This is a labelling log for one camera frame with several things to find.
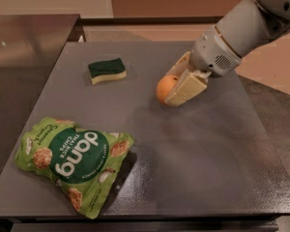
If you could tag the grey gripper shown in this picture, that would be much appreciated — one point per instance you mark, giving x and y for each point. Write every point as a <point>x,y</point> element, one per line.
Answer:
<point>212,56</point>

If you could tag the green and yellow sponge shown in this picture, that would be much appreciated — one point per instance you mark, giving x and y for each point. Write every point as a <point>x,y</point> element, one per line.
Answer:
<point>107,70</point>

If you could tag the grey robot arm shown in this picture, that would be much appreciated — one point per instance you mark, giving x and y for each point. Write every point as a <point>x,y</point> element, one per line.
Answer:
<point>253,23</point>

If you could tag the green rice chip bag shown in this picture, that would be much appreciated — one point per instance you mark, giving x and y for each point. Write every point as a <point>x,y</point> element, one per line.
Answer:
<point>83,163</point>

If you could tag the shiny metal side counter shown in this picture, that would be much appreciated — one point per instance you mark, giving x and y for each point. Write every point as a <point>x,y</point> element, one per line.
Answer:
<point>30,45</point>

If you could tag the orange fruit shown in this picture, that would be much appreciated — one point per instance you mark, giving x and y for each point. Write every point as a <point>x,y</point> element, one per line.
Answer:
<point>165,86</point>

